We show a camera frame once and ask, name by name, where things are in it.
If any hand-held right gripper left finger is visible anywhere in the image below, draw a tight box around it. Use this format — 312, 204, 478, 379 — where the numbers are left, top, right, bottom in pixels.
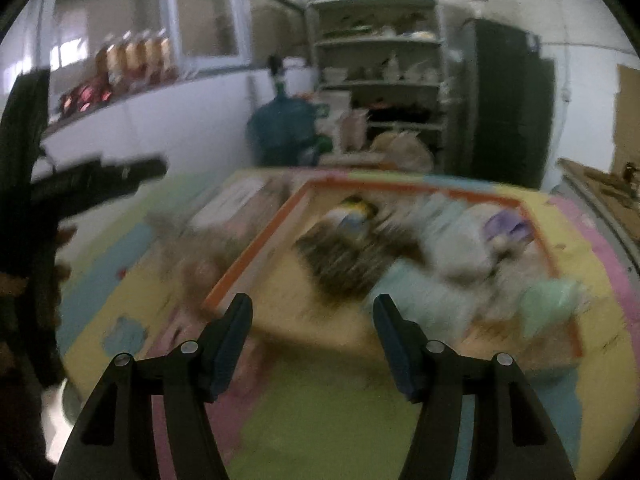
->
52, 292, 254, 480

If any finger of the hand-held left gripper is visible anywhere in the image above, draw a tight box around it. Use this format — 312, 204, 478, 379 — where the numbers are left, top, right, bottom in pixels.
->
45, 180, 143, 220
32, 156, 168, 192

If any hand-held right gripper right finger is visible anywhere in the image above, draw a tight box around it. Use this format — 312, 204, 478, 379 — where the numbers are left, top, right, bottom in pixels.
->
372, 294, 576, 480

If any small white tissue packet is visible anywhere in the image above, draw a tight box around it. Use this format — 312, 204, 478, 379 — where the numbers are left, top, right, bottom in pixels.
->
370, 260, 481, 332

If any orange-edged cardboard tray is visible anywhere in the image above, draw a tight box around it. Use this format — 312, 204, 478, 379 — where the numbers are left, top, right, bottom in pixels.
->
202, 175, 585, 361

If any yellow and blue soft item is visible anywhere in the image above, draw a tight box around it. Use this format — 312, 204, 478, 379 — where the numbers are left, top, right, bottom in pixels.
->
325, 197, 381, 233

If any mint green fabric pouch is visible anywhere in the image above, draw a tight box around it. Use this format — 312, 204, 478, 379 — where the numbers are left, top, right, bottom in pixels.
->
517, 280, 583, 338

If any purple fabric flower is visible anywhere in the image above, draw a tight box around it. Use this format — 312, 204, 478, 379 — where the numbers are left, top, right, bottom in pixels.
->
482, 210, 536, 250

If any beige plush rabbit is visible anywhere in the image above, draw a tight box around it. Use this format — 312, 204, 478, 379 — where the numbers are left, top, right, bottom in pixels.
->
150, 210, 251, 306

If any leopard print scrunchie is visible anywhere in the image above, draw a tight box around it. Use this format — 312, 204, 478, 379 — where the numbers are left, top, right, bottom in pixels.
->
292, 220, 426, 302

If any large floral tissue pack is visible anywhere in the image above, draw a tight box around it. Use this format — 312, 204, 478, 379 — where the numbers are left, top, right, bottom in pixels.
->
187, 175, 281, 233

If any white fluffy scrunchie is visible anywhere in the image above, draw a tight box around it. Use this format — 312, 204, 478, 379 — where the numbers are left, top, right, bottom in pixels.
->
425, 200, 493, 281

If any blue water jug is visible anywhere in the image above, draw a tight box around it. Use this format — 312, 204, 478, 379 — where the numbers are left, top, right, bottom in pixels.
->
247, 97, 321, 167

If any sliding glass window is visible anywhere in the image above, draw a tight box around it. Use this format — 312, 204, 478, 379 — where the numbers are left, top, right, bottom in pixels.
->
42, 0, 251, 111

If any black water pump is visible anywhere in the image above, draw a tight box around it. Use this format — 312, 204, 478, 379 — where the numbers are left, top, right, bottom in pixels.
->
267, 55, 289, 101

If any green packet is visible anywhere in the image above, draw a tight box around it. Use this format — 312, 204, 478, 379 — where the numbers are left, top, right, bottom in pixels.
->
300, 135, 333, 162

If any translucent plastic bag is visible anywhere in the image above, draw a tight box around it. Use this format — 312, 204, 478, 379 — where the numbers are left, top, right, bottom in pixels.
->
372, 130, 433, 172

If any pink plastic container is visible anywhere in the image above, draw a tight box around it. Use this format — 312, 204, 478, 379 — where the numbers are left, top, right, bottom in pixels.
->
340, 110, 369, 153

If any wooden board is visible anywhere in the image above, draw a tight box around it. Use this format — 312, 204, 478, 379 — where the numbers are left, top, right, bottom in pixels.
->
557, 157, 640, 203

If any dark refrigerator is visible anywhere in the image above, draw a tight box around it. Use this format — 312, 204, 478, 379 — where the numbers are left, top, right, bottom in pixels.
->
457, 17, 556, 191

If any white shelf unit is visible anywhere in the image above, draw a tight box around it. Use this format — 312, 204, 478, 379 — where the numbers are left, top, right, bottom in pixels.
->
306, 0, 448, 161

